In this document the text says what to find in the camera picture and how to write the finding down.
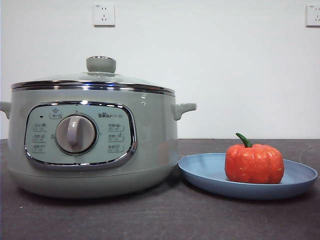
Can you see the glass lid with green knob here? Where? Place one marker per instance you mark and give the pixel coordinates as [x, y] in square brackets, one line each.
[101, 64]

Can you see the orange pumpkin with green stem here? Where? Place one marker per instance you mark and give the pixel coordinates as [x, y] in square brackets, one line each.
[252, 162]

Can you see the blue round plate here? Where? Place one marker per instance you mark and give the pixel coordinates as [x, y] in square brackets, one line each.
[200, 172]

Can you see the pale green electric steamer pot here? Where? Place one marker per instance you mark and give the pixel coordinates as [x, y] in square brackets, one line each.
[95, 175]

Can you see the white wall socket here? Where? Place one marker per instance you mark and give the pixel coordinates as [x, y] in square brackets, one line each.
[313, 15]
[104, 15]

